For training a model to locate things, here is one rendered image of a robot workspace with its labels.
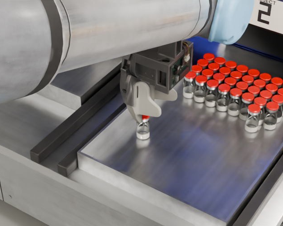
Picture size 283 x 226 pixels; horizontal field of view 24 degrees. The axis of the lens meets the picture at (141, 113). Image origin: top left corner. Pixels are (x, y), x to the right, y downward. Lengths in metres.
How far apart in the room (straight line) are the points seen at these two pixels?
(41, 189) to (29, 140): 0.82
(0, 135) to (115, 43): 0.60
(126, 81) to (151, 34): 0.38
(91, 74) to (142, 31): 0.66
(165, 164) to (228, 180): 0.10
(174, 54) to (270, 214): 0.27
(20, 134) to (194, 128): 0.29
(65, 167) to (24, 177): 0.92
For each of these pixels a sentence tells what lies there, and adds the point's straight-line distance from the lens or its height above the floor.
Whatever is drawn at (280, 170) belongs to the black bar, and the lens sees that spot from 1.03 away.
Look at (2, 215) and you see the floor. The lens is 2.19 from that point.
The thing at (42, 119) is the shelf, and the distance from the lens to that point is 1.14.
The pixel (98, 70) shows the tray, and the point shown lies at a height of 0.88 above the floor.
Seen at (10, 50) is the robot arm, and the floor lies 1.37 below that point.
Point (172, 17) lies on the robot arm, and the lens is 0.62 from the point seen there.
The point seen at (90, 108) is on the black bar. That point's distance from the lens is 1.12.
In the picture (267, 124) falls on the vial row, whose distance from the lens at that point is 1.12.
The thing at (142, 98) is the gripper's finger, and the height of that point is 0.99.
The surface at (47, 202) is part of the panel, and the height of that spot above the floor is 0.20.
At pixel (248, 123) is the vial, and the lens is 1.10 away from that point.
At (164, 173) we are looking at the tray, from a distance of 1.03.
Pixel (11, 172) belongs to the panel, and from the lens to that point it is 1.96.
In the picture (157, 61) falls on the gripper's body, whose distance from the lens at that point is 0.93.
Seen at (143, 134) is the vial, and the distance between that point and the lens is 1.07.
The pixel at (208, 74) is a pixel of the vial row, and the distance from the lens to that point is 1.15.
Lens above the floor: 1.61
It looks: 39 degrees down
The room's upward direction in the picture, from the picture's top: straight up
